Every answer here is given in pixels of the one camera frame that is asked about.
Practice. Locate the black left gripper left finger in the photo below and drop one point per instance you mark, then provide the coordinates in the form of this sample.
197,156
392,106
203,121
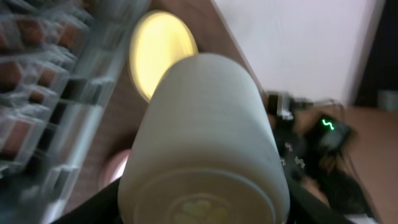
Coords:
102,208

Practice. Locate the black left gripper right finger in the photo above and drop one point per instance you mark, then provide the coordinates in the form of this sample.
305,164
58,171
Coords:
305,208

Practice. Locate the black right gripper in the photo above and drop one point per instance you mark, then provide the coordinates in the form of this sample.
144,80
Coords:
290,145

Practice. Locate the pale green plastic cup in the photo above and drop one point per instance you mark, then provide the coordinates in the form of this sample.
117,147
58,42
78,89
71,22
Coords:
205,151

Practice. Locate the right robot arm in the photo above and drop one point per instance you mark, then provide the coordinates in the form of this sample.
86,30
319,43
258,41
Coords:
322,187

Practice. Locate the yellow plastic plate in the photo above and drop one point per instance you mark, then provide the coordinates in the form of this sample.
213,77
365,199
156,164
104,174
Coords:
159,40

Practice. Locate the grey plastic dish rack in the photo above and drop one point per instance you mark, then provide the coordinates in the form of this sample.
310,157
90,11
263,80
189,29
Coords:
60,62

